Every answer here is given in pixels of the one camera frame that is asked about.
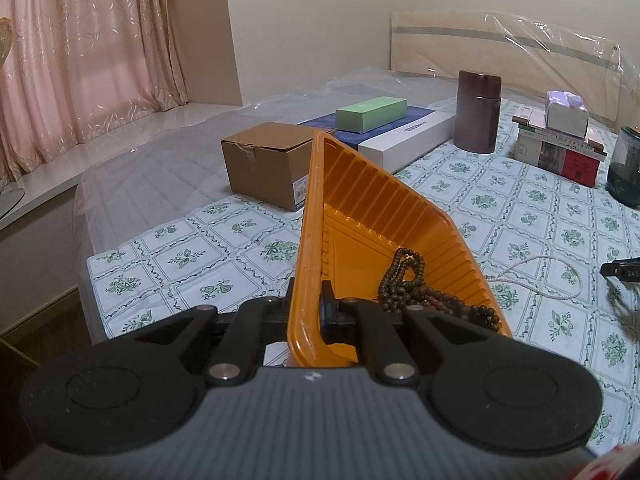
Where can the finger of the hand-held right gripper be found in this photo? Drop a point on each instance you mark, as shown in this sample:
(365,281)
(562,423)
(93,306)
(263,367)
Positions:
(622,269)

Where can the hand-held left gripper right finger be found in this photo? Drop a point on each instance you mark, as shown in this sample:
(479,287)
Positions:
(327,305)

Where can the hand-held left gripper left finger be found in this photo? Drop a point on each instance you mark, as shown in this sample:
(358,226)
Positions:
(272,319)

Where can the orange plastic tray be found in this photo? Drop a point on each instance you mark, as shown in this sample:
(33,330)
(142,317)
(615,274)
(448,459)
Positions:
(370,200)

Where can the dark green glass jar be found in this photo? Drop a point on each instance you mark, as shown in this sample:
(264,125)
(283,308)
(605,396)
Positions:
(624,170)

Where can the thick red and grey book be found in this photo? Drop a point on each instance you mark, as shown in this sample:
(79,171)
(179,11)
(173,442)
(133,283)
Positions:
(575,167)

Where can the brown cardboard box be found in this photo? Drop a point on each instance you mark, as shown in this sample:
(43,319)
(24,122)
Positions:
(262,167)

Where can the white tissue box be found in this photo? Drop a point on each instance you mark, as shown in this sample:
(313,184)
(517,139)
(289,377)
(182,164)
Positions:
(566,116)

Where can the dark blue flat box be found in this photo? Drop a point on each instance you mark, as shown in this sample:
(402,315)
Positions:
(350,139)

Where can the thin pale books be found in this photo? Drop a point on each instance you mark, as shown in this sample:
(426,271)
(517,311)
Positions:
(530,121)

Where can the long white box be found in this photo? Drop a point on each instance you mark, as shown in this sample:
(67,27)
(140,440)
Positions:
(410,142)

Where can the red and white cloth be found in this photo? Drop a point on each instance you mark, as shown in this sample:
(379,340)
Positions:
(615,462)

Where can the green rectangular box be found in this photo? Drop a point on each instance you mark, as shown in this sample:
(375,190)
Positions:
(370,114)

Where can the brown cylindrical canister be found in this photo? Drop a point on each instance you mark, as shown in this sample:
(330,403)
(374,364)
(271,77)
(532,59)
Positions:
(476,115)

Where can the white window sill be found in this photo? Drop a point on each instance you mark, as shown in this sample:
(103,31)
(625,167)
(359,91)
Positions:
(125,132)

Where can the beige wooden headboard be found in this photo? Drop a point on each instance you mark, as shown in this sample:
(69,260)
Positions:
(450,50)

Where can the pink curtain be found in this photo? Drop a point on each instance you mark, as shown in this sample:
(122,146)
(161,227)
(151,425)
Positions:
(90,60)

